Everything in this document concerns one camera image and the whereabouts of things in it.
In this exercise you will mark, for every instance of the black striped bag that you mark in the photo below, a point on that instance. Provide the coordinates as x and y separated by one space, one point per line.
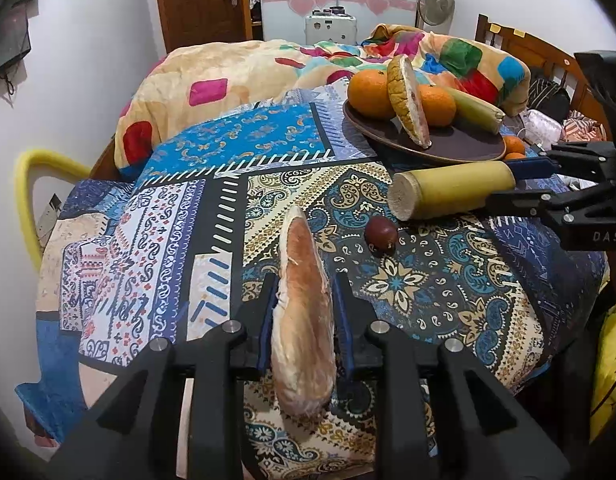
549 98

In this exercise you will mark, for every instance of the white appliance box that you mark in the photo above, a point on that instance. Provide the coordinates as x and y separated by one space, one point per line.
332 24

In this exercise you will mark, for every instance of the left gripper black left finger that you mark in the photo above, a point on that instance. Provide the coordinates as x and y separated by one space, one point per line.
252 355

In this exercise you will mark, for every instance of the standing electric fan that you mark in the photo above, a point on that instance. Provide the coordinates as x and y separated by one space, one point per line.
435 12

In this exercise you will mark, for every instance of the dark red plum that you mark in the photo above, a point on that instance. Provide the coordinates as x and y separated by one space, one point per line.
381 235

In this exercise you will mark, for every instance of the small tangerine behind orange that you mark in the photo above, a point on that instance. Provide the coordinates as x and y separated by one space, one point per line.
514 156

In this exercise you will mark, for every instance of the colourful patchwork blanket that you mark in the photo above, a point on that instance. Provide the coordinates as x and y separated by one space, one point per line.
194 84

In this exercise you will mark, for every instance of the small tangerine by plate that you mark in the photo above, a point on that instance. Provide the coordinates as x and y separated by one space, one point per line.
514 145

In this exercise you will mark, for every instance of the brown wooden door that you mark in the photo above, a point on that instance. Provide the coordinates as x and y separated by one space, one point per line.
187 23

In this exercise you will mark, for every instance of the wooden bed headboard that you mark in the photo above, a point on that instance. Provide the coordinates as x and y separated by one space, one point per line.
554 63

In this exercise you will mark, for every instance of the patterned blue tablecloth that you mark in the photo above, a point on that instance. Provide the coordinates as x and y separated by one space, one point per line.
141 282

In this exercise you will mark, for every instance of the dark purple plate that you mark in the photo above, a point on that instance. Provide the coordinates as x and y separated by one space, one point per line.
451 145

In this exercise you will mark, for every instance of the long yellow sugarcane piece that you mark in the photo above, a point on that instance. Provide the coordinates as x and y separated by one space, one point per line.
430 193

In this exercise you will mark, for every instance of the large orange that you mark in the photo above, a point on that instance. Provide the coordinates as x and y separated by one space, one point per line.
368 94

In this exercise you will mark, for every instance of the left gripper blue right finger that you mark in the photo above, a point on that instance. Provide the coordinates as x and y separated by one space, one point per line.
353 316

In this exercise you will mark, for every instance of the yellow chair back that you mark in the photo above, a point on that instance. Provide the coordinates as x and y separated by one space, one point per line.
25 167

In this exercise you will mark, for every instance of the short yellow sugarcane piece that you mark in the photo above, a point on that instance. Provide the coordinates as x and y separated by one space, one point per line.
476 114

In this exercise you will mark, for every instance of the pink quilted pouch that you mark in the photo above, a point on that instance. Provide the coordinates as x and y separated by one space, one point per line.
539 129

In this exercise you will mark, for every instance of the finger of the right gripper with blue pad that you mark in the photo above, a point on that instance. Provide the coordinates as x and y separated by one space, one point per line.
532 165
529 203

